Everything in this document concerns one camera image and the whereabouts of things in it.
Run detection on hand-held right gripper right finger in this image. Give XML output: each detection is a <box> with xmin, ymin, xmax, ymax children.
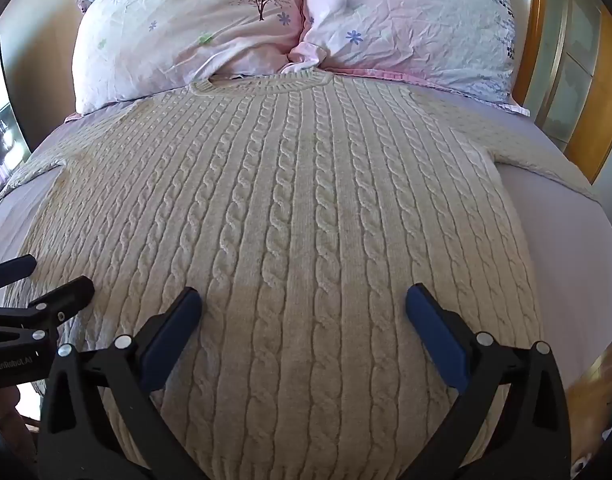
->
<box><xmin>395</xmin><ymin>283</ymin><xmax>573</xmax><ymax>480</ymax></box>

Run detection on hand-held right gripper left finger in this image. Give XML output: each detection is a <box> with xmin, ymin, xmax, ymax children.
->
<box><xmin>37</xmin><ymin>286</ymin><xmax>209</xmax><ymax>480</ymax></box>

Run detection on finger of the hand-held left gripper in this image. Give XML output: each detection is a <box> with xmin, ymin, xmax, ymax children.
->
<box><xmin>0</xmin><ymin>275</ymin><xmax>96</xmax><ymax>341</ymax></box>
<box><xmin>0</xmin><ymin>254</ymin><xmax>38</xmax><ymax>297</ymax></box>

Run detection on cream cable-knit sweater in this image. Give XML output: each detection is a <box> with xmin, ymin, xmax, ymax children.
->
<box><xmin>0</xmin><ymin>71</ymin><xmax>599</xmax><ymax>476</ymax></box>

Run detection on lilac bed sheet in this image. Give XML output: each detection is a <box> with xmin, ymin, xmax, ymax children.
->
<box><xmin>0</xmin><ymin>72</ymin><xmax>612</xmax><ymax>361</ymax></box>

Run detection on pink pillow with tree print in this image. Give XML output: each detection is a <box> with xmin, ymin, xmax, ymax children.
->
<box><xmin>72</xmin><ymin>0</ymin><xmax>307</xmax><ymax>115</ymax></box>

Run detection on pink pillow with flower print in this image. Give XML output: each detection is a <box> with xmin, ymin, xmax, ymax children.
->
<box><xmin>290</xmin><ymin>0</ymin><xmax>531</xmax><ymax>117</ymax></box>

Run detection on wooden headboard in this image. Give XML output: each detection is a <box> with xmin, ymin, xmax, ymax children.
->
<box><xmin>511</xmin><ymin>0</ymin><xmax>549</xmax><ymax>111</ymax></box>

